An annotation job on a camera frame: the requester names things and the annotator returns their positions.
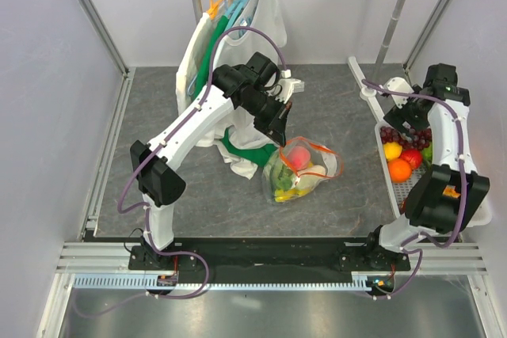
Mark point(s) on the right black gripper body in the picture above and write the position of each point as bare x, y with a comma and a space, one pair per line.
413, 113

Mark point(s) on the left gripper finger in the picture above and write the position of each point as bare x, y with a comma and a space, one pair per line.
283, 118
278, 136

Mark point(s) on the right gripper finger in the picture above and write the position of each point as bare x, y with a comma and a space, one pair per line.
407, 129
394, 118

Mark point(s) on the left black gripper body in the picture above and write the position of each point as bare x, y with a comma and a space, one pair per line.
266, 112

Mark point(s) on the purple grapes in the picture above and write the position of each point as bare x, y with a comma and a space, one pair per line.
418, 140

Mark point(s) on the pink peach with leaf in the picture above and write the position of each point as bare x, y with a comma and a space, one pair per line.
299, 157

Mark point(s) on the clear zip top bag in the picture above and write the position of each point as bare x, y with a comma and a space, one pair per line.
320, 155

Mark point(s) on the green cabbage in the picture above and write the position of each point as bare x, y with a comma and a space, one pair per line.
274, 159

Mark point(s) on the green onion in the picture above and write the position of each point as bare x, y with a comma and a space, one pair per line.
281, 177

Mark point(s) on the white radish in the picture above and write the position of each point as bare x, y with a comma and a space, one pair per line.
309, 178

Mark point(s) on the yellow banana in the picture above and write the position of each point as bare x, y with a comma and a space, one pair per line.
281, 196

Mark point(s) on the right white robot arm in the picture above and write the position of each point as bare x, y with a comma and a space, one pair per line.
448, 122

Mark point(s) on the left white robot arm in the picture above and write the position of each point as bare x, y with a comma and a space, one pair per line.
258, 87

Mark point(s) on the yellow lemon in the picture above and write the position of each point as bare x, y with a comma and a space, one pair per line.
392, 150

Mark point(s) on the green t-shirt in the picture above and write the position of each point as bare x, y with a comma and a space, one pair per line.
259, 154

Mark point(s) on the green lime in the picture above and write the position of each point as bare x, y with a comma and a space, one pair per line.
427, 154

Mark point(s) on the orange fruit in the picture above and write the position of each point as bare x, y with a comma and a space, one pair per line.
399, 170

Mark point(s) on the white plastic basket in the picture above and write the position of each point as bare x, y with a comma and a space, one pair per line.
396, 191

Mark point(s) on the back white t-shirt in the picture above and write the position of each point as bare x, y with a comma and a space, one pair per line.
186, 76

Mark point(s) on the white t-shirt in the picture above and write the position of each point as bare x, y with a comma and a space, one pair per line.
259, 25
186, 76

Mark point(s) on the front white t-shirt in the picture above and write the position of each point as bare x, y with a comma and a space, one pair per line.
259, 25

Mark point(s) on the teal hanger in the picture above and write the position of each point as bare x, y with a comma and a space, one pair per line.
236, 13

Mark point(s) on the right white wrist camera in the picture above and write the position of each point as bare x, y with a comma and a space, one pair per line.
399, 85

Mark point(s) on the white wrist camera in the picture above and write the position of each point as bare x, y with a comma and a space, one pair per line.
288, 86
399, 85

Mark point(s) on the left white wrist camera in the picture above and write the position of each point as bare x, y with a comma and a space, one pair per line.
288, 86

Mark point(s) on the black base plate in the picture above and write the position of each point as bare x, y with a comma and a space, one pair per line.
268, 259

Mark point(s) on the grey cable duct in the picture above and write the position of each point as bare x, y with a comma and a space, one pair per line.
154, 282

